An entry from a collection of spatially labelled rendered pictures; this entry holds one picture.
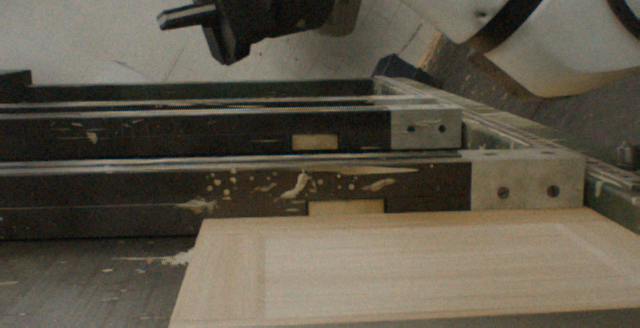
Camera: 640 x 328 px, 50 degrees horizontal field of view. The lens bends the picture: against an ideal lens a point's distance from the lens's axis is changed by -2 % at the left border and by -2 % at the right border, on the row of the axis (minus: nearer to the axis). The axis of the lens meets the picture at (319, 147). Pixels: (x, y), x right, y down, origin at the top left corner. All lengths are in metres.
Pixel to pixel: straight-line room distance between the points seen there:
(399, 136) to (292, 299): 0.72
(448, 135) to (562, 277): 0.68
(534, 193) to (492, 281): 0.23
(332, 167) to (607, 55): 0.43
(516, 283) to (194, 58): 5.37
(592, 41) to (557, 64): 0.02
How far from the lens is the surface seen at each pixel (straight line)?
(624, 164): 0.83
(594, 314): 0.45
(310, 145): 1.19
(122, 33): 5.91
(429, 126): 1.21
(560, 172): 0.77
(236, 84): 2.21
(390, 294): 0.52
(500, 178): 0.75
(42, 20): 6.05
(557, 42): 0.32
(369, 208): 0.72
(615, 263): 0.61
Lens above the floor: 1.28
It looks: 9 degrees down
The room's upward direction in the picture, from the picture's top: 61 degrees counter-clockwise
